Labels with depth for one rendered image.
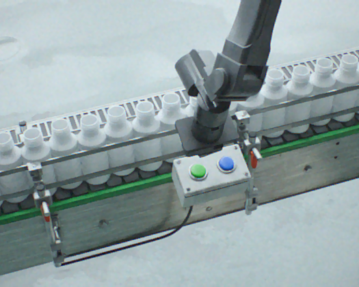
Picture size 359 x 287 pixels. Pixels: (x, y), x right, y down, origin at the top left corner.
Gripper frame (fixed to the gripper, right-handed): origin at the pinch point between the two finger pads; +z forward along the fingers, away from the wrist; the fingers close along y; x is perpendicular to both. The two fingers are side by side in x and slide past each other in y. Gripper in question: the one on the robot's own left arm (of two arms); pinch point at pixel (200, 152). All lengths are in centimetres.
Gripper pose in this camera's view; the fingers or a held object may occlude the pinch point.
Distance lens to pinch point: 144.1
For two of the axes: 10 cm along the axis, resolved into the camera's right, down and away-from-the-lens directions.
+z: -0.9, 4.7, 8.8
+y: -9.5, 2.3, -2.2
